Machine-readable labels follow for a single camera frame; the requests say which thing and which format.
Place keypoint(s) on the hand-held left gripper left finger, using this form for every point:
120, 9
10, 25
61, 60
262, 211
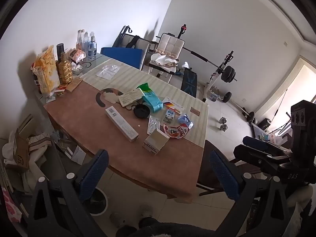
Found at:
94, 175

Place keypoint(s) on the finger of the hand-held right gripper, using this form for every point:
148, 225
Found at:
249, 154
255, 142

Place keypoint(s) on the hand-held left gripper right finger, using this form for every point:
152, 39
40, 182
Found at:
225, 177

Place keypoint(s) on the blue green rice bag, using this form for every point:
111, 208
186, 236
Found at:
150, 99

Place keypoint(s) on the white rimmed trash bin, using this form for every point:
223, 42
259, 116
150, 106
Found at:
100, 202

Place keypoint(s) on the barbell on floor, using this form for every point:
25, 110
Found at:
243, 109

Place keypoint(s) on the chrome dumbbell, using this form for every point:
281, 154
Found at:
223, 124

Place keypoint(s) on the long white box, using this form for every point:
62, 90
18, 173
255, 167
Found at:
121, 123

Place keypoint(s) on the cat print table cloth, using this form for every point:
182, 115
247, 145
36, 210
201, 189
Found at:
118, 118

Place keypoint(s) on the red white snack wrapper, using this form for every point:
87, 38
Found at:
175, 130

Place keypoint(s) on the small brown label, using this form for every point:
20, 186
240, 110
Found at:
195, 111

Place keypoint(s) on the crumpled blue plastic wrapper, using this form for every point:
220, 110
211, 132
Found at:
185, 121

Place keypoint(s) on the open cardboard box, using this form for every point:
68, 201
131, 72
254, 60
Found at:
156, 142

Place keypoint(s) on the barbell with black plates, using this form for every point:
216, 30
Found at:
228, 74

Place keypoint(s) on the white barbell rack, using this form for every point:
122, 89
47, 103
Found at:
213, 80

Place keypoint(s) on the brown cardboard shipping box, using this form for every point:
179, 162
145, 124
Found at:
21, 154

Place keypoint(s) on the silver blister pack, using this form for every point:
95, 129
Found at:
153, 125

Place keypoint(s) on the black round dish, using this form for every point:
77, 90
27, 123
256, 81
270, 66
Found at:
141, 111

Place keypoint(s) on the small milk carton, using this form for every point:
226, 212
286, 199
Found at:
169, 115

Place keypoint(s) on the beige flat medicine box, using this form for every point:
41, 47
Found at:
130, 97

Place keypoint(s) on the white box with flag print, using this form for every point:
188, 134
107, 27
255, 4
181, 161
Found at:
173, 104

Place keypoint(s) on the pink printed bag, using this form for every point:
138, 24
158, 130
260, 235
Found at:
10, 208

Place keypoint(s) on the black weight bench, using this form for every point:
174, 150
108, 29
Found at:
189, 79

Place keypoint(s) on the brown cardboard envelope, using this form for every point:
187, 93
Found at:
73, 85

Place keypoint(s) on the clear plastic sheet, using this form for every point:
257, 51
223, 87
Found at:
108, 70

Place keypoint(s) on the gold embossed bottle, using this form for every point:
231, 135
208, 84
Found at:
64, 69

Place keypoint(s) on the dark sauce bottle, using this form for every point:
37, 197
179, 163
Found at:
37, 81

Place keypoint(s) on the yellow chips bag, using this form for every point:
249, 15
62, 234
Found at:
46, 72

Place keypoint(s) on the snack packet pile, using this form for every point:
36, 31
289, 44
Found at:
76, 55

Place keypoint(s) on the beige cloth on chair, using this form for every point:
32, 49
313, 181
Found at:
163, 59

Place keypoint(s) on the blue chair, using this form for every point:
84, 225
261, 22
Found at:
123, 54

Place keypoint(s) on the black spray can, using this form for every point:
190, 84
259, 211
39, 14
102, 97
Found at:
60, 51

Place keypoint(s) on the white padded chair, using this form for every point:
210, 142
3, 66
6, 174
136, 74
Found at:
170, 45

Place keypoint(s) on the clear plastic bottle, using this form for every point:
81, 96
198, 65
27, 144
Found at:
86, 42

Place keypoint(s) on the red black exercise pole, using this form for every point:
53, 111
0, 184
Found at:
183, 29

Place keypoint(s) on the tall clear glass bottle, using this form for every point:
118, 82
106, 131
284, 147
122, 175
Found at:
79, 40

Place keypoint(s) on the beige padded chair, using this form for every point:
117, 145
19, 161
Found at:
134, 45

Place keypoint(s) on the folded dark stand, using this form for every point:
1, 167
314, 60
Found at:
123, 33

